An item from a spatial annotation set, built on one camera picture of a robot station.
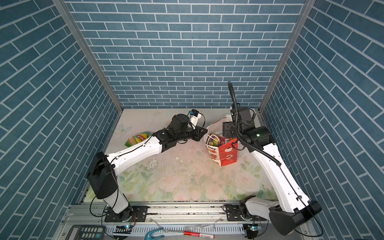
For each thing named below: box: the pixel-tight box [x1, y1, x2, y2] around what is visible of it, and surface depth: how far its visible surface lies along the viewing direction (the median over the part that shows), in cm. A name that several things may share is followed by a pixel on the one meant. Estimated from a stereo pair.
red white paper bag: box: [204, 117, 239, 167], surface depth 83 cm
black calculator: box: [65, 225, 106, 240], surface depth 68 cm
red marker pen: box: [183, 231, 215, 239], surface depth 69 cm
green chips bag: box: [124, 132, 151, 148], surface depth 93 cm
